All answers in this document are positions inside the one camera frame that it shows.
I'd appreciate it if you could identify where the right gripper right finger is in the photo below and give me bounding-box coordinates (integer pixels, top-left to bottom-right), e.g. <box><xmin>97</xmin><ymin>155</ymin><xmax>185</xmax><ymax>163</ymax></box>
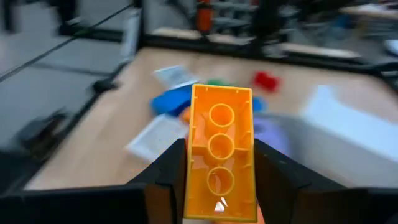
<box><xmin>253</xmin><ymin>138</ymin><xmax>346</xmax><ymax>224</ymax></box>

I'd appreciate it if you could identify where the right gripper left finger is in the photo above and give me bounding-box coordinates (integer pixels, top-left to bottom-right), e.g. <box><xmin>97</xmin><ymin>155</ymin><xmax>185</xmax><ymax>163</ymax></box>
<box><xmin>126</xmin><ymin>138</ymin><xmax>188</xmax><ymax>224</ymax></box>

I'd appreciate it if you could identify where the yellow-orange long brick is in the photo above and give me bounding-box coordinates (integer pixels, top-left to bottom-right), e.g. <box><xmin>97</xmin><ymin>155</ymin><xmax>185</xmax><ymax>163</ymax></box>
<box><xmin>183</xmin><ymin>83</ymin><xmax>259</xmax><ymax>223</ymax></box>

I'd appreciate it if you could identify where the white playing cards box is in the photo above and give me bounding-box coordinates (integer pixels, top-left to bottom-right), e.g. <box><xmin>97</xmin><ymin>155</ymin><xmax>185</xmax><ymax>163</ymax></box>
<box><xmin>125</xmin><ymin>113</ymin><xmax>190</xmax><ymax>163</ymax></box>
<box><xmin>153</xmin><ymin>64</ymin><xmax>200</xmax><ymax>90</ymax></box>

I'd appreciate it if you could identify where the large blue toy block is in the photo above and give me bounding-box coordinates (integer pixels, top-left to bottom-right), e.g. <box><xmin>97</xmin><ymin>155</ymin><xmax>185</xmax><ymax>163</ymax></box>
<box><xmin>150</xmin><ymin>84</ymin><xmax>194</xmax><ymax>118</ymax></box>

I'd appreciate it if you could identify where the small red toy block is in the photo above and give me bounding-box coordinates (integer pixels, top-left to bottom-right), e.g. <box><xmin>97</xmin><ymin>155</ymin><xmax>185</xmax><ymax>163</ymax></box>
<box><xmin>251</xmin><ymin>70</ymin><xmax>281</xmax><ymax>93</ymax></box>

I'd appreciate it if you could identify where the green round-stud toy block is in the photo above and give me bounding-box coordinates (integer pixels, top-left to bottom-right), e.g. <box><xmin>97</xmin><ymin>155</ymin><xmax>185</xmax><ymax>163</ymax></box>
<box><xmin>206</xmin><ymin>78</ymin><xmax>234</xmax><ymax>88</ymax></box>

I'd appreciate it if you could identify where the grey plastic bin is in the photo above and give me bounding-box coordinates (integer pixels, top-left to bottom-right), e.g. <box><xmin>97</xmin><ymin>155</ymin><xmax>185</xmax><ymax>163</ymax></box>
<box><xmin>253</xmin><ymin>110</ymin><xmax>315</xmax><ymax>187</ymax></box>

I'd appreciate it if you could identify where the white plastic bin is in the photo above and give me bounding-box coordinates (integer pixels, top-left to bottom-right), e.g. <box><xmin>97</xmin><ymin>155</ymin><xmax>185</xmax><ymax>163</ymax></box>
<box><xmin>298</xmin><ymin>84</ymin><xmax>398</xmax><ymax>189</ymax></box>

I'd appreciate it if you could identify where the black table clamp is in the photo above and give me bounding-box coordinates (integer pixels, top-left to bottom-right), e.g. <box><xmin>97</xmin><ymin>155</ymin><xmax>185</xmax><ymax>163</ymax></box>
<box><xmin>15</xmin><ymin>107</ymin><xmax>74</xmax><ymax>162</ymax></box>
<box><xmin>92</xmin><ymin>77</ymin><xmax>119</xmax><ymax>95</ymax></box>

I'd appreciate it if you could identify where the orange-red canister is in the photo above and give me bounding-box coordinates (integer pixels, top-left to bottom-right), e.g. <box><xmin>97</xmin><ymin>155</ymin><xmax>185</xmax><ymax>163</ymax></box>
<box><xmin>195</xmin><ymin>0</ymin><xmax>215</xmax><ymax>34</ymax></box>

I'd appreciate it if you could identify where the black aluminium table frame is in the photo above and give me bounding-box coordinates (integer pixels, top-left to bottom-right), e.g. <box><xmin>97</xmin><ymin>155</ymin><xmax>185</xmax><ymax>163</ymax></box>
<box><xmin>133</xmin><ymin>0</ymin><xmax>398</xmax><ymax>82</ymax></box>

